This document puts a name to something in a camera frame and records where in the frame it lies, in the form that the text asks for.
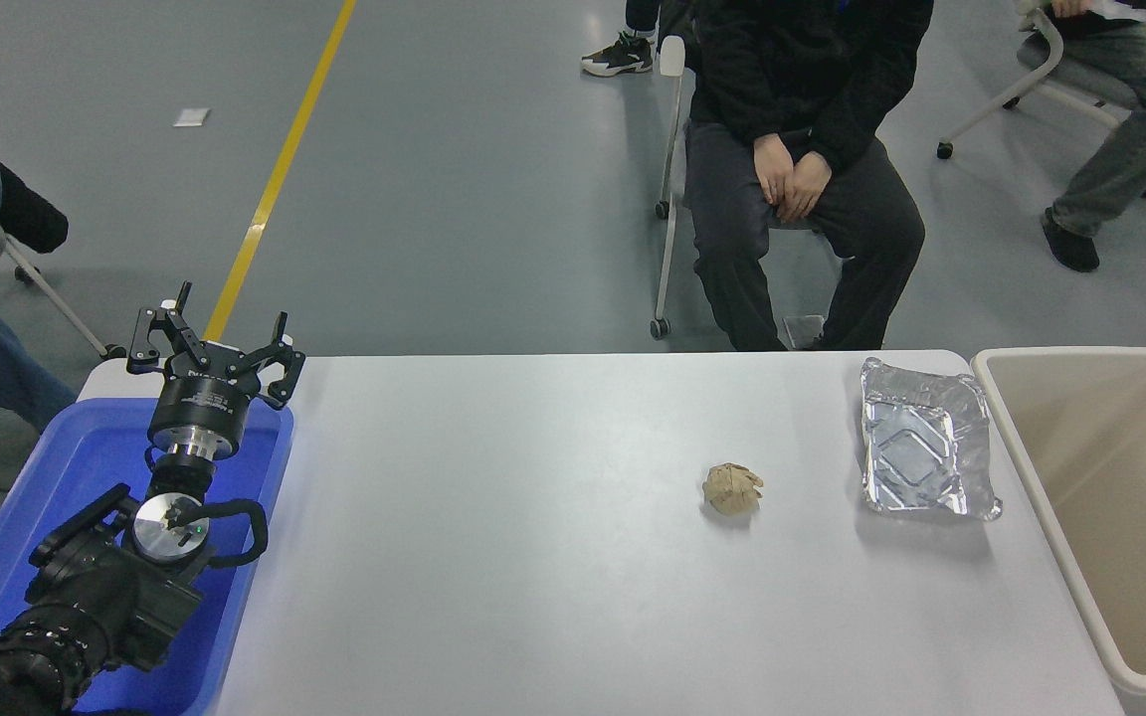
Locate silver foil tray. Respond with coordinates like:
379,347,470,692
859,358,1004,521

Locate grey seat chair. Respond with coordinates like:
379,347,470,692
0,221,126,361

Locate person's right hand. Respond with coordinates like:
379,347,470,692
752,134,798,208

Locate white frame chair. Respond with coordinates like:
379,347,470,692
936,8,1131,160
650,35,877,341

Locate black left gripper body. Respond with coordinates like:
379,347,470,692
149,341,258,441

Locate large pale plastic bin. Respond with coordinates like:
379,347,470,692
971,346,1146,716

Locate blue plastic tray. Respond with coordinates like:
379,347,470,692
0,396,295,716

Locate person's left hand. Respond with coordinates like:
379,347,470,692
782,151,833,224

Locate crumpled tan paper ball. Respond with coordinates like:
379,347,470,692
702,462,765,516

